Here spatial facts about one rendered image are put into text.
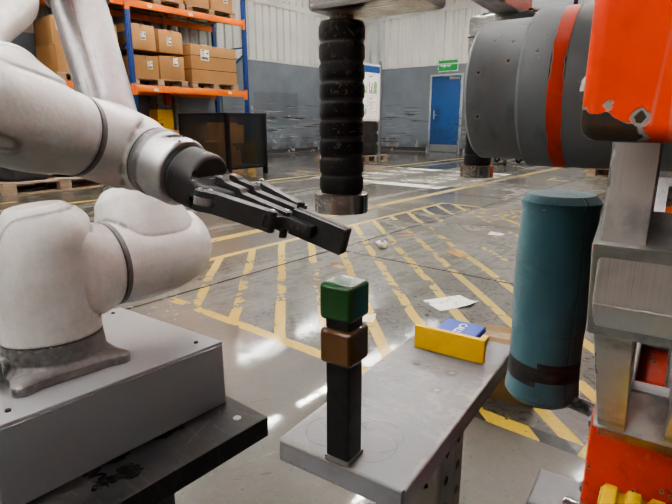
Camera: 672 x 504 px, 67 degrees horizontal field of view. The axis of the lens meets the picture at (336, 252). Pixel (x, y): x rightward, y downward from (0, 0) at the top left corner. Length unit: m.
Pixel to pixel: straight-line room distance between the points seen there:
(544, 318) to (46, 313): 0.71
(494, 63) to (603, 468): 0.37
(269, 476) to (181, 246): 0.62
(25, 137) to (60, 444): 0.46
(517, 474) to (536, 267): 0.85
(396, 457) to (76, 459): 0.50
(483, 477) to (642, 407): 0.96
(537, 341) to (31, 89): 0.62
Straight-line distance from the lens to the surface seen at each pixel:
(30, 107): 0.63
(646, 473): 0.55
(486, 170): 0.72
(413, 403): 0.73
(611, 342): 0.31
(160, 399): 0.95
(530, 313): 0.65
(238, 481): 1.34
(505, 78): 0.48
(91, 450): 0.92
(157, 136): 0.69
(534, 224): 0.63
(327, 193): 0.42
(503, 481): 1.38
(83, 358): 0.94
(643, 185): 0.26
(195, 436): 0.96
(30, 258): 0.89
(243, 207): 0.58
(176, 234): 1.01
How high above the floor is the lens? 0.82
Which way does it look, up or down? 14 degrees down
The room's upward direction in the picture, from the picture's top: straight up
